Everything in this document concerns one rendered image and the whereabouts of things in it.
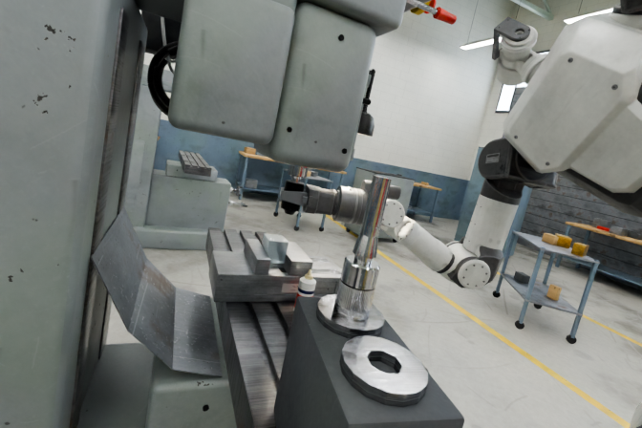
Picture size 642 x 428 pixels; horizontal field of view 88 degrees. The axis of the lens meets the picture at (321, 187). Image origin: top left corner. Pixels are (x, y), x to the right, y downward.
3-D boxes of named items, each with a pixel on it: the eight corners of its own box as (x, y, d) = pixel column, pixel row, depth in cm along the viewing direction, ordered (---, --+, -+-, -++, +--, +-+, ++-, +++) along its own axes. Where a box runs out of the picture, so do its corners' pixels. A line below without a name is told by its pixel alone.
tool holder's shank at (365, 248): (350, 262, 42) (370, 175, 40) (351, 254, 45) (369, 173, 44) (374, 267, 42) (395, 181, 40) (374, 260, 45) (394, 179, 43)
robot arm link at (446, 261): (398, 239, 91) (449, 281, 93) (408, 255, 81) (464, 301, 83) (425, 210, 89) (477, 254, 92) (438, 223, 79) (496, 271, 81)
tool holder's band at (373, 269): (342, 269, 41) (343, 262, 41) (344, 258, 46) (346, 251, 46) (379, 279, 41) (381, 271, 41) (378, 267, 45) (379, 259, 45)
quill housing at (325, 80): (317, 163, 93) (342, 45, 89) (352, 176, 74) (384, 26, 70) (249, 151, 85) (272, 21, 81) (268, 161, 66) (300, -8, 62)
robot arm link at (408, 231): (359, 211, 89) (395, 242, 91) (369, 214, 80) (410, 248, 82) (374, 192, 90) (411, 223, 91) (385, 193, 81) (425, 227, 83)
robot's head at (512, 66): (545, 78, 72) (515, 57, 76) (556, 42, 63) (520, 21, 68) (519, 96, 72) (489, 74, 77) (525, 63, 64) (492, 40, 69)
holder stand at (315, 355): (346, 407, 54) (374, 291, 52) (419, 584, 33) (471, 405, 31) (272, 409, 51) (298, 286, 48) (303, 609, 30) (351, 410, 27)
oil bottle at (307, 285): (306, 307, 84) (314, 266, 82) (311, 316, 80) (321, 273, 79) (290, 308, 82) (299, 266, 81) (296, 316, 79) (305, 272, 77)
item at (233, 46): (249, 139, 86) (268, 35, 83) (273, 147, 64) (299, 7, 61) (170, 123, 79) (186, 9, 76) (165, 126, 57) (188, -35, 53)
